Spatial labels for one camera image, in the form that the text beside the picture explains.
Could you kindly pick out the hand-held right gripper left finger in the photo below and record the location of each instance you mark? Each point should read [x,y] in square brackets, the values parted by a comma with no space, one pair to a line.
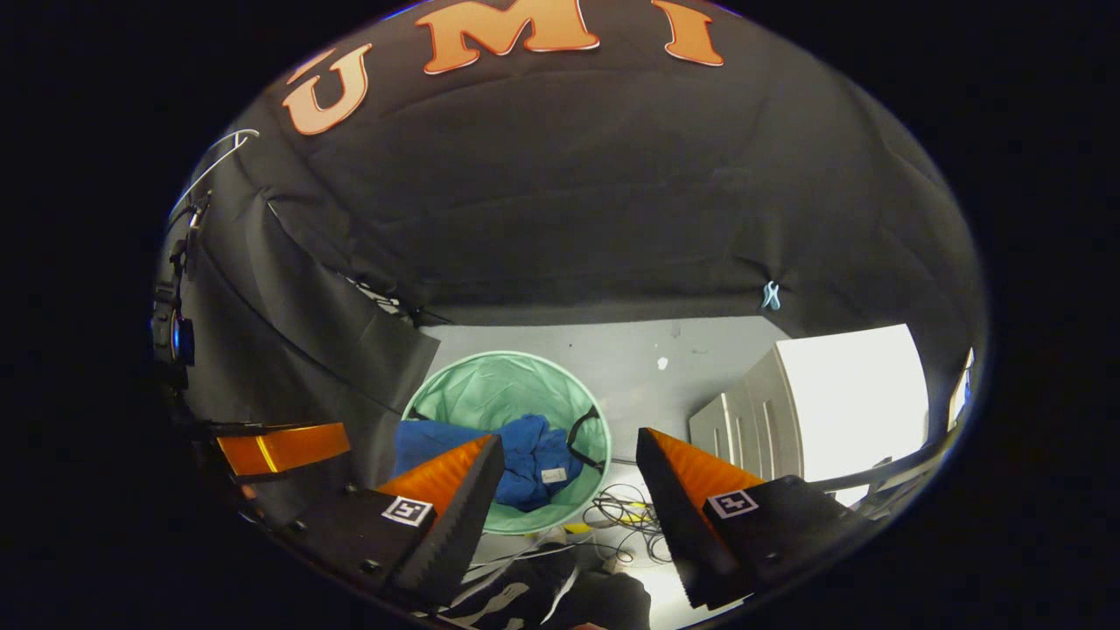
[464,534]

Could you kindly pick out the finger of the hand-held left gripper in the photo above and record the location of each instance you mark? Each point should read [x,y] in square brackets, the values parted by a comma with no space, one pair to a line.
[289,448]

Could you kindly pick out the light blue plastic clip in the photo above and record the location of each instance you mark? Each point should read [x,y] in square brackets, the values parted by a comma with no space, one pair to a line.
[770,295]

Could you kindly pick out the white plastic hanger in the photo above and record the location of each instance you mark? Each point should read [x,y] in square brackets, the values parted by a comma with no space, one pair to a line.
[229,137]

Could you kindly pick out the person's black striped trousers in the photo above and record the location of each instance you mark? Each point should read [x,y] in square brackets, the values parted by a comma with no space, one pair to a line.
[569,595]

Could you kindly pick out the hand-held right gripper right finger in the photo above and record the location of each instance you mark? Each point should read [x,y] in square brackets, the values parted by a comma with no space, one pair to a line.
[674,525]

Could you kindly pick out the black backdrop cloth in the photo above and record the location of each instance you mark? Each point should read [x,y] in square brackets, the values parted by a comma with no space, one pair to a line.
[569,219]

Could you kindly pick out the white cabinet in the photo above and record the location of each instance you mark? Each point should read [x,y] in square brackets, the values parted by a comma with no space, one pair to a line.
[840,402]

